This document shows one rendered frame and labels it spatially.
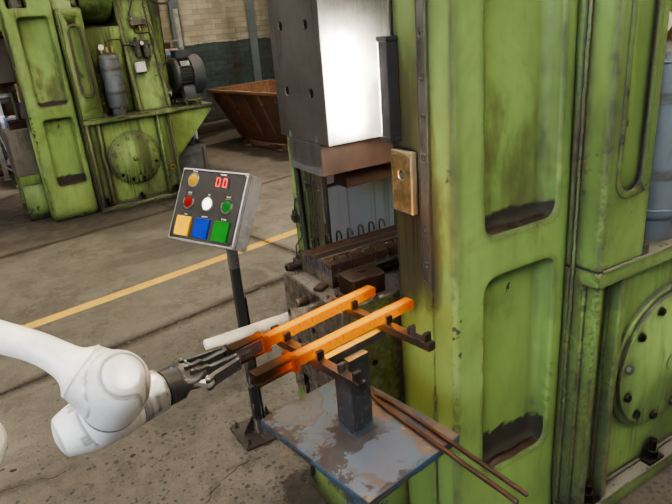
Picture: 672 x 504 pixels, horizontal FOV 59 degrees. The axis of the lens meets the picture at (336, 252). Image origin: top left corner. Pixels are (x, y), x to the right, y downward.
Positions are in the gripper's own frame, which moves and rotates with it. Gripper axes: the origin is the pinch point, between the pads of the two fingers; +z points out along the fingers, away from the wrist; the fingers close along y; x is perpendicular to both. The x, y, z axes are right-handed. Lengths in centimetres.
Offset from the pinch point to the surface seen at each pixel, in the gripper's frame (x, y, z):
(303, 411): -26.1, -2.5, 15.0
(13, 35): 76, -523, 107
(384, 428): -26.1, 17.5, 24.1
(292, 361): 0.8, 13.1, 2.9
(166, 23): 82, -840, 421
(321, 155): 31, -27, 49
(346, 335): 0.6, 13.4, 18.1
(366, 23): 65, -19, 62
